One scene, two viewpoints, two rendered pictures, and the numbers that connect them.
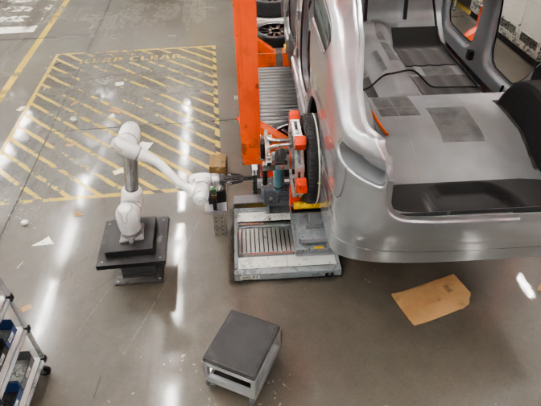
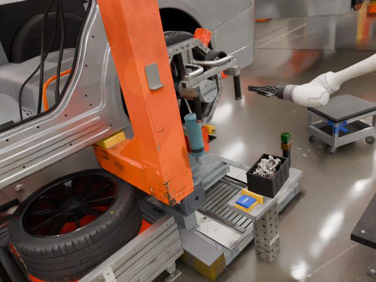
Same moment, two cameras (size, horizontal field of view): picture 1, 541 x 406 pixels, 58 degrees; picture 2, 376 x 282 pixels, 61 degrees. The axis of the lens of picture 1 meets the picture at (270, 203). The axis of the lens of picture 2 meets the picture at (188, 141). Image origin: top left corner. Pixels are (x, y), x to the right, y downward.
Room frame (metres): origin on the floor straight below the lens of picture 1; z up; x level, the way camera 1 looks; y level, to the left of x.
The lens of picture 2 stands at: (4.10, 1.28, 1.47)
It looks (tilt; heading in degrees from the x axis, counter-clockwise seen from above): 27 degrees down; 234
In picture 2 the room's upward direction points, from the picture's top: 11 degrees counter-clockwise
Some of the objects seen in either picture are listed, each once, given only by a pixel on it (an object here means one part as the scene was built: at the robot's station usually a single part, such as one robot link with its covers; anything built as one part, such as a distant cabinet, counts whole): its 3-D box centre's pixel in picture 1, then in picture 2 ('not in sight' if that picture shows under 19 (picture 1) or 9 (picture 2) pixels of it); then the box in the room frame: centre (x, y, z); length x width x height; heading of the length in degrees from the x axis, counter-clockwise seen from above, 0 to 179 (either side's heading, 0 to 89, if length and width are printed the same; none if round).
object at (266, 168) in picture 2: (215, 189); (268, 173); (3.03, 0.43, 0.51); 0.20 x 0.14 x 0.13; 12
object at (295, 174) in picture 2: (216, 195); (266, 188); (3.05, 0.44, 0.44); 0.43 x 0.17 x 0.03; 3
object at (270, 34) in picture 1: (275, 37); not in sight; (6.53, -0.12, 0.39); 0.66 x 0.66 x 0.24
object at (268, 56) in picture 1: (274, 49); not in sight; (5.37, -0.08, 0.69); 0.52 x 0.17 x 0.35; 93
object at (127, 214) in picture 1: (127, 217); not in sight; (2.69, 1.05, 0.53); 0.18 x 0.16 x 0.22; 3
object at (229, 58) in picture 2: (279, 147); (210, 54); (2.83, -0.07, 1.03); 0.19 x 0.18 x 0.11; 93
